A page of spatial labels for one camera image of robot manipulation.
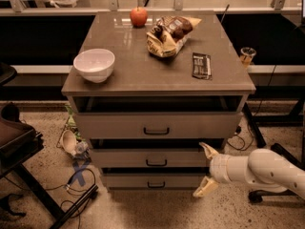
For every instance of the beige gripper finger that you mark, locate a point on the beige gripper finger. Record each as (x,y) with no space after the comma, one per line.
(207,185)
(209,151)

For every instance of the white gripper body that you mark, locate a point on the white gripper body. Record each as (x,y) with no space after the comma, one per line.
(218,168)

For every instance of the grey drawer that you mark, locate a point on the grey drawer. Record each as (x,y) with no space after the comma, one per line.
(152,178)
(141,125)
(151,153)

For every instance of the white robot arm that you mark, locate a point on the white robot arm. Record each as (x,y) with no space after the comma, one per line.
(262,169)

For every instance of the grey drawer cabinet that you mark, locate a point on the grey drawer cabinet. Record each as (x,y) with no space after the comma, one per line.
(141,82)

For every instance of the black table leg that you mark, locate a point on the black table leg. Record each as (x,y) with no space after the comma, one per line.
(260,141)

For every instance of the black snack bar wrapper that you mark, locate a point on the black snack bar wrapper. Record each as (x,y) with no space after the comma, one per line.
(202,66)

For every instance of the clear plastic cup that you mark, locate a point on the clear plastic cup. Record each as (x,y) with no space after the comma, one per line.
(246,56)

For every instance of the brown chip bag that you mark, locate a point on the brown chip bag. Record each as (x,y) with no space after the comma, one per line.
(169,35)

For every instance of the white bowl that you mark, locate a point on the white bowl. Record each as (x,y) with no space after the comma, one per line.
(95,65)

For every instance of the red apple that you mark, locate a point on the red apple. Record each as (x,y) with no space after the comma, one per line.
(138,17)

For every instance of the black chair at left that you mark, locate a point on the black chair at left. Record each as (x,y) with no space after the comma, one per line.
(18,142)

